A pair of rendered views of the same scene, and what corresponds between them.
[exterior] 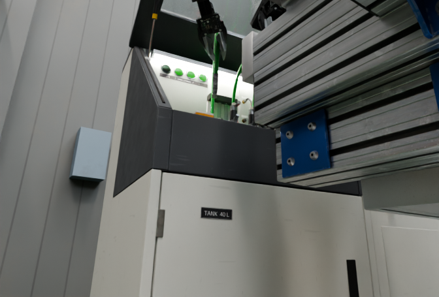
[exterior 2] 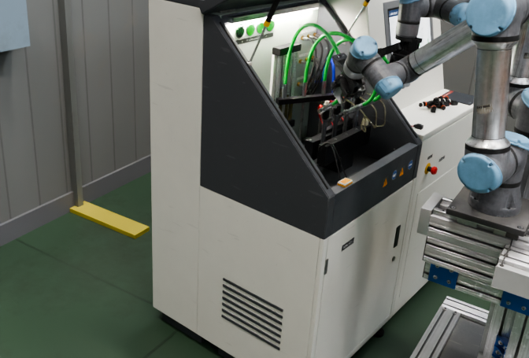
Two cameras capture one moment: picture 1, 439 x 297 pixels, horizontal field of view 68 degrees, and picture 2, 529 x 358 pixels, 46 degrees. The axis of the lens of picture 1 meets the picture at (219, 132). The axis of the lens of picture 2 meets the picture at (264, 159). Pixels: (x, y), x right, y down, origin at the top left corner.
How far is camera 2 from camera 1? 1.90 m
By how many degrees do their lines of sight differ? 51
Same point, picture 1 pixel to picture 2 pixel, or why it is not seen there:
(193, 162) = (341, 222)
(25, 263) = not seen: outside the picture
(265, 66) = (436, 238)
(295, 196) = (382, 206)
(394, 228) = (423, 190)
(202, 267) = (339, 275)
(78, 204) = not seen: outside the picture
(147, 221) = (321, 269)
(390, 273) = (413, 220)
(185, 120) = (340, 197)
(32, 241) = not seen: outside the picture
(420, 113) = (496, 292)
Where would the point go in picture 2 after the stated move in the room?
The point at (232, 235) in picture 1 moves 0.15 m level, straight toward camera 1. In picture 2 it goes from (352, 251) to (374, 272)
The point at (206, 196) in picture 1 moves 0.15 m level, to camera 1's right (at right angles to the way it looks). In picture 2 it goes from (344, 238) to (379, 230)
